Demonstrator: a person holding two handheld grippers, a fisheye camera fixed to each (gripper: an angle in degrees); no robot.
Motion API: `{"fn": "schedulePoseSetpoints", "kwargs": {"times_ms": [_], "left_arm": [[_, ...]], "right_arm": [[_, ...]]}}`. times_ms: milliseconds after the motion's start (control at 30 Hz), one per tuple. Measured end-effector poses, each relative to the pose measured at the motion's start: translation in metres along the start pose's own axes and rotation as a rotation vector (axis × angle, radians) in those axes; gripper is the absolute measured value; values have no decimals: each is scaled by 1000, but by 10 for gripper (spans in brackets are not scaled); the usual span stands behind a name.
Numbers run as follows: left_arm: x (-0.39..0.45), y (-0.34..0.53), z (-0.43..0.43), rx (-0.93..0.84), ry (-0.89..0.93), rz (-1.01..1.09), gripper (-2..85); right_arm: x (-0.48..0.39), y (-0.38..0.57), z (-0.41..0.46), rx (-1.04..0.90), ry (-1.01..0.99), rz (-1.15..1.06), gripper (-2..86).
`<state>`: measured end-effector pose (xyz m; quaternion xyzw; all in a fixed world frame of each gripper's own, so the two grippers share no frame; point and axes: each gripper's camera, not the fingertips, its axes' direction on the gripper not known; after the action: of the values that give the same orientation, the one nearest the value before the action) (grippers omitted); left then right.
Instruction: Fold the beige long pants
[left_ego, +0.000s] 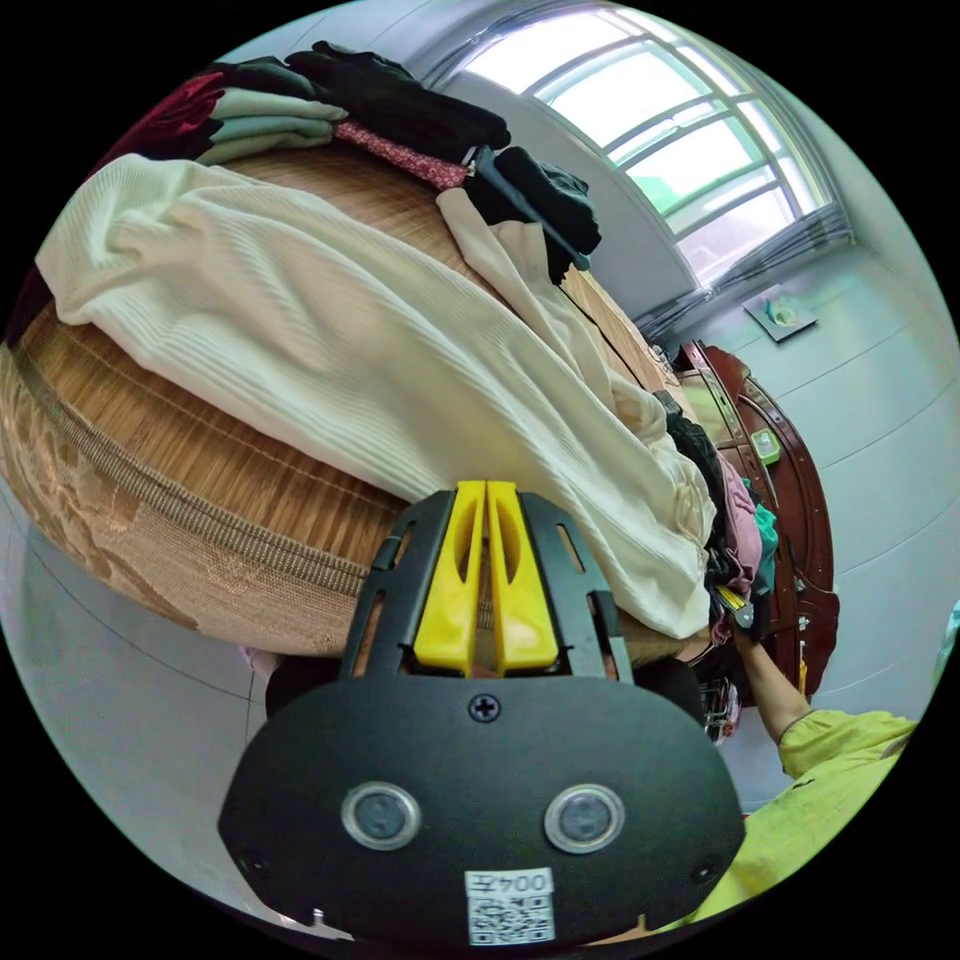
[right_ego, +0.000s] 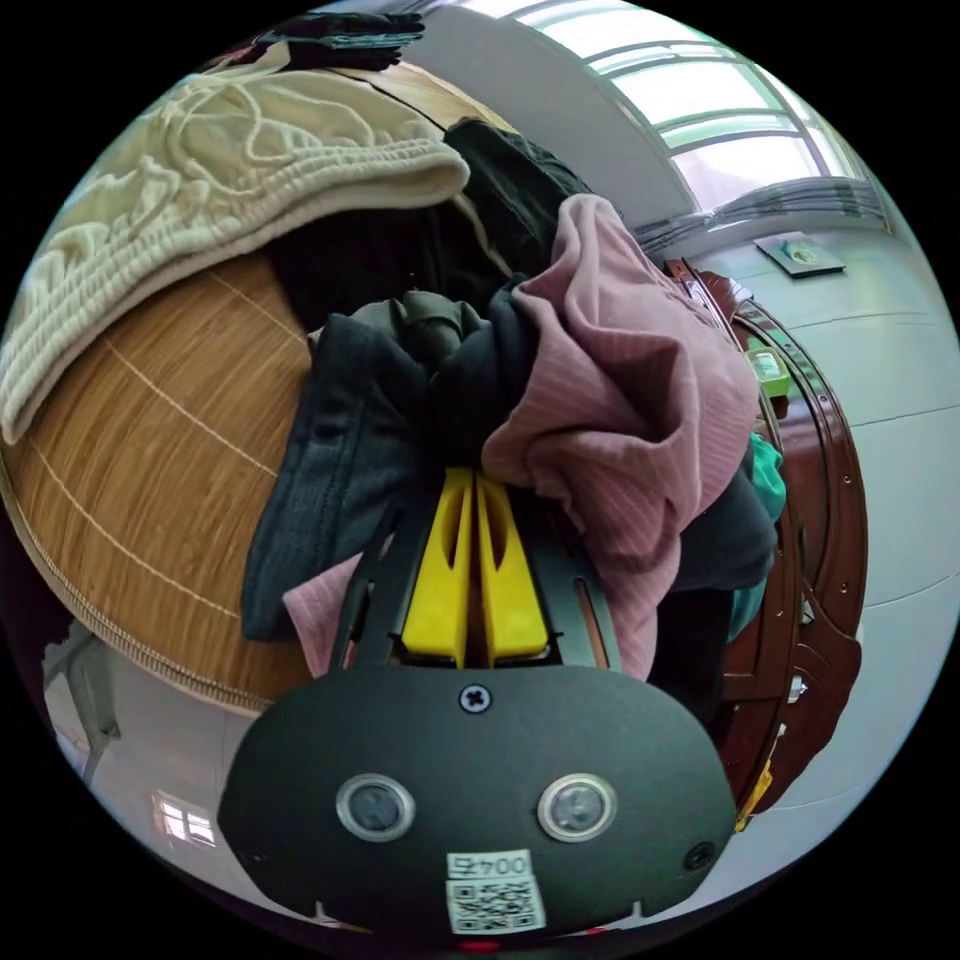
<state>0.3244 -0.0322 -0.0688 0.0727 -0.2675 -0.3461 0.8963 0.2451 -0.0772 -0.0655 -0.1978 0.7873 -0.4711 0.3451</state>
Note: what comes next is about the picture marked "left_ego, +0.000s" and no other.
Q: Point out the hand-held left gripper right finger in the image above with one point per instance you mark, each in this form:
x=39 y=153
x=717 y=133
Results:
x=521 y=600

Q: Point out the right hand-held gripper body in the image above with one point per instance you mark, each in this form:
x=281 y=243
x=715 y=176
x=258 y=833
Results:
x=757 y=615

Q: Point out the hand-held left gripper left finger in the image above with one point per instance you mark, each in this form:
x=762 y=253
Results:
x=448 y=592

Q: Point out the beige long pants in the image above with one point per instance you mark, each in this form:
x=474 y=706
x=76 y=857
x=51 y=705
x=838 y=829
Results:
x=337 y=337

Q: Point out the person's right forearm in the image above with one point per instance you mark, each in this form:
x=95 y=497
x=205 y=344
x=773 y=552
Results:
x=772 y=690

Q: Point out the heap of mixed clothes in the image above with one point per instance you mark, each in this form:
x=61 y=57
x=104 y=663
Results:
x=739 y=517

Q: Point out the dark red wooden headboard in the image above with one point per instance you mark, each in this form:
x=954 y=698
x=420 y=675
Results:
x=795 y=510

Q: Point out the small green and white box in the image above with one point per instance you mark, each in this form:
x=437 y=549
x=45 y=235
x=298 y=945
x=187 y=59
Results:
x=765 y=446

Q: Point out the bed with woven mat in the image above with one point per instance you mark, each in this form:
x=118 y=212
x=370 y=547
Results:
x=187 y=450

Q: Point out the light pink garment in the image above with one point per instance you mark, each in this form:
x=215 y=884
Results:
x=517 y=277

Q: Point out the pile of folded clothes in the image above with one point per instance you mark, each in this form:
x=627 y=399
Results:
x=420 y=105

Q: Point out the window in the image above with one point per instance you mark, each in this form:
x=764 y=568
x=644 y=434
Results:
x=660 y=97

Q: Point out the small framed wall picture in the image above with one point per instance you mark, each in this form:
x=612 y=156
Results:
x=780 y=319

